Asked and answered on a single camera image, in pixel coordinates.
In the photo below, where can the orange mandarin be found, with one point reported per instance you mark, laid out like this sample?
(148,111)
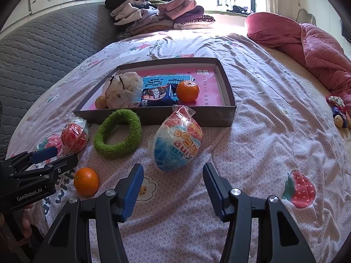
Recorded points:
(187,91)
(86,182)

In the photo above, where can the person's left hand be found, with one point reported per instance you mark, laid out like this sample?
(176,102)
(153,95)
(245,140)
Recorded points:
(27,224)

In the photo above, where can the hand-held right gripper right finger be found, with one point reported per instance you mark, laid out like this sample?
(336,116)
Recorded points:
(214,191)

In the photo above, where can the shallow cardboard box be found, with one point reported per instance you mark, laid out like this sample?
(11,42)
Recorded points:
(164,116)

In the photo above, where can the beige mesh cloth bundle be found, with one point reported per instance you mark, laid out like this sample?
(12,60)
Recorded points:
(123,90)

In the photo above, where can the strawberry printed bedsheet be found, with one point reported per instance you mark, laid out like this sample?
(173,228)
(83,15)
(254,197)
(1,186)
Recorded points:
(260,142)

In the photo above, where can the dark blue cookie packet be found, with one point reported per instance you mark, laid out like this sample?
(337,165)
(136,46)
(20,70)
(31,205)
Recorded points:
(156,96)

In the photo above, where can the small yellow round object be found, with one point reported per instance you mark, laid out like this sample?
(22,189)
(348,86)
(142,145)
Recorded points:
(101,102)

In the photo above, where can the pile of folded clothes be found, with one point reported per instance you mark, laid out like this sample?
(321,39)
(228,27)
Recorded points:
(153,16)

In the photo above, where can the egg-shaped toy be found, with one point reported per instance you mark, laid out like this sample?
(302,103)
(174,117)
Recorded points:
(172,148)

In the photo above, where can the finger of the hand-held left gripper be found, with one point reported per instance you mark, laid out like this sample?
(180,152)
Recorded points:
(61,163)
(44,154)

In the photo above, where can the pink quilt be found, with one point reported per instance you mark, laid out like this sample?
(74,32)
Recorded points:
(315,49)

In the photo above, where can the red ball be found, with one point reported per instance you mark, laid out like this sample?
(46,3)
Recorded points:
(73,138)

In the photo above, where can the grey quilted headboard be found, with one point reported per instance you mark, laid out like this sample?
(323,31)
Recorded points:
(41,60)

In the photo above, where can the dark cloth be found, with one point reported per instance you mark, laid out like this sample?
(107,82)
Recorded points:
(240,9)

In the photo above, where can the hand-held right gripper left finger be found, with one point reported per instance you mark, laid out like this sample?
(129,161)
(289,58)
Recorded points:
(133,194)

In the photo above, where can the small colourful doll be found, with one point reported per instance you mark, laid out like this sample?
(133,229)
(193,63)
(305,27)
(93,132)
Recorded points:
(338,115)

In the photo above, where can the black television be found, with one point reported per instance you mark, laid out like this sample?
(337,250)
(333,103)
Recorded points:
(346,31)

